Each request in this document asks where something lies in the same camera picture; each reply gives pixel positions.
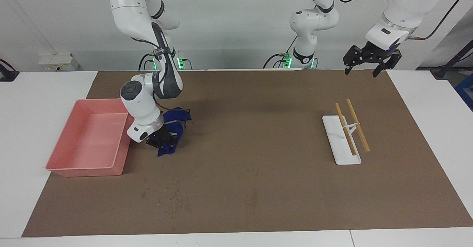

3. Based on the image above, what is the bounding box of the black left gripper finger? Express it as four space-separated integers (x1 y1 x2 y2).
344 47 364 74
373 53 402 78

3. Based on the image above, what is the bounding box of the blue cloth towel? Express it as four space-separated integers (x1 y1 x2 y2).
157 107 192 157

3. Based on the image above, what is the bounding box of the black stand pole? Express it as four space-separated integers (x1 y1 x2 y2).
431 40 473 79

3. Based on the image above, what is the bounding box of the pink plastic bin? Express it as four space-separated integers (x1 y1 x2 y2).
45 99 134 177

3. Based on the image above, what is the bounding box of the wooden rack rod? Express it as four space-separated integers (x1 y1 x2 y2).
346 99 370 152
335 103 357 156

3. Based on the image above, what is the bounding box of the white rack base tray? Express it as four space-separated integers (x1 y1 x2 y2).
322 115 362 165

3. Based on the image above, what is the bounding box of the brown table mat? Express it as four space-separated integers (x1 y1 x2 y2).
21 70 473 237

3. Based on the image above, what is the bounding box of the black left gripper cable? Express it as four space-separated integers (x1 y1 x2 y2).
408 0 467 41

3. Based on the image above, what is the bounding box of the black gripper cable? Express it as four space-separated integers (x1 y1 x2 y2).
408 0 467 41
131 37 196 129

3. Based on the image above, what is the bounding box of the white rack wire bracket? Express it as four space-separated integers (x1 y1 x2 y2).
342 123 361 137

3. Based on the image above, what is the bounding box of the black base cable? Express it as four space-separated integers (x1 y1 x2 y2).
263 36 297 69
139 51 156 71

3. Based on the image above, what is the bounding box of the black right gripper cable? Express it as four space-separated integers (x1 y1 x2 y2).
131 37 196 129

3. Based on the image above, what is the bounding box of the white wall socket strip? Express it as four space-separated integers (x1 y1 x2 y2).
38 52 79 71

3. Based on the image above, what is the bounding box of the black clamp mount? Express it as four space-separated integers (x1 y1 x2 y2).
0 59 20 82

